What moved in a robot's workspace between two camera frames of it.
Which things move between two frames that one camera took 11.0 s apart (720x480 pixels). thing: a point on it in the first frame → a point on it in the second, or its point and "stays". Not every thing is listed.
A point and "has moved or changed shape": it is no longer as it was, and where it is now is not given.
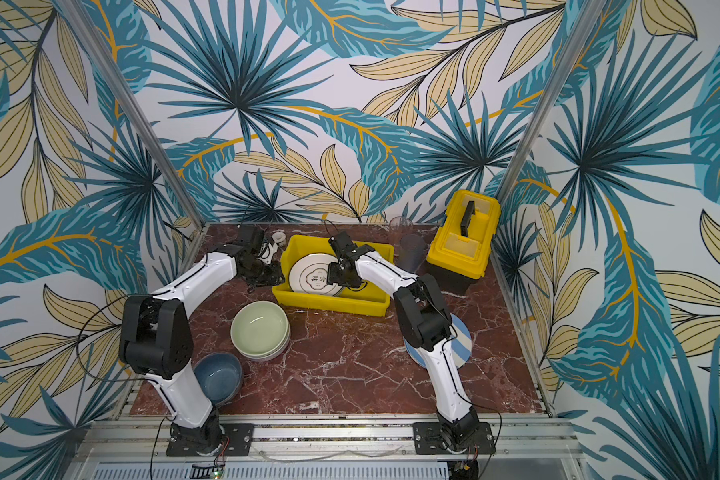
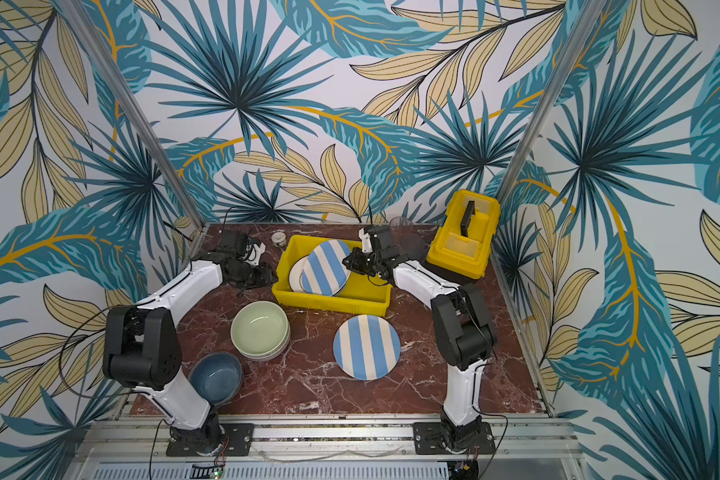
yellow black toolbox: (461, 251) stays
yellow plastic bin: (365, 299) stays
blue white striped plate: (461, 341) has moved or changed shape
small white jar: (279, 238) stays
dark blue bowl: (221, 375) stays
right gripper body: (342, 275) → (361, 261)
